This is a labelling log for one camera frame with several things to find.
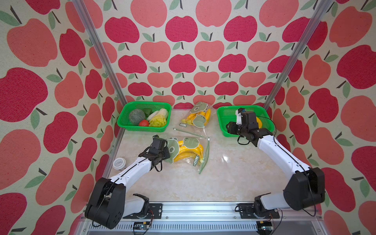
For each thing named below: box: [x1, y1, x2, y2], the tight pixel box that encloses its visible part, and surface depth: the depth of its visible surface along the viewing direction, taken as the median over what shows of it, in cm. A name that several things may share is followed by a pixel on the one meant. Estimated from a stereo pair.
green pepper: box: [142, 108, 153, 118], surface depth 117 cm
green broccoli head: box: [129, 108, 146, 126], surface depth 106 cm
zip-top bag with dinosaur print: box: [164, 128, 211, 175], surface depth 90 cm
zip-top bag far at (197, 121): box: [173, 101, 213, 139], surface depth 106 cm
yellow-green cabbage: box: [146, 108, 168, 128], surface depth 109 cm
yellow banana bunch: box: [173, 140, 204, 165], surface depth 90 cm
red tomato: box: [138, 119, 150, 127], surface depth 106 cm
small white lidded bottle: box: [112, 157, 127, 171], surface depth 86 cm
